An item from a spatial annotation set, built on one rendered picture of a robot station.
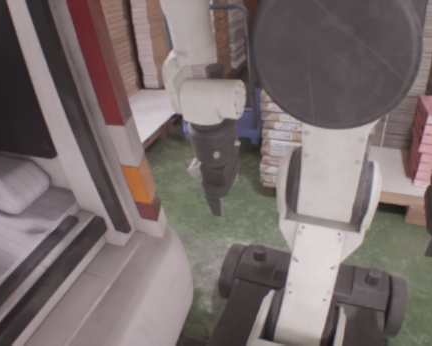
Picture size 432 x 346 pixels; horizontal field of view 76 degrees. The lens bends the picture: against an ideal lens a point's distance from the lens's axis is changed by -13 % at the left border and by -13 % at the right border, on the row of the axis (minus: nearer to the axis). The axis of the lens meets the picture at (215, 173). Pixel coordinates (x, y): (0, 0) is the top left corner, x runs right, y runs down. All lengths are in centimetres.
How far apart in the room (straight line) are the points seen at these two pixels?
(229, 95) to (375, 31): 33
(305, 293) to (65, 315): 48
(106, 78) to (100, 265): 34
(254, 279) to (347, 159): 58
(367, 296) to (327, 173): 52
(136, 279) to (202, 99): 33
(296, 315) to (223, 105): 48
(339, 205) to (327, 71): 40
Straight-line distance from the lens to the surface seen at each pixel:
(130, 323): 55
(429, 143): 155
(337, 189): 57
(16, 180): 68
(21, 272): 56
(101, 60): 50
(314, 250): 69
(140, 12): 286
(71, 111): 51
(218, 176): 61
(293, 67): 22
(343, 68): 22
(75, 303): 59
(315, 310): 74
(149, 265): 61
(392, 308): 102
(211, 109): 52
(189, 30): 47
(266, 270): 99
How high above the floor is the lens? 99
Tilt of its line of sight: 34 degrees down
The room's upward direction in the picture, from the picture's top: 6 degrees counter-clockwise
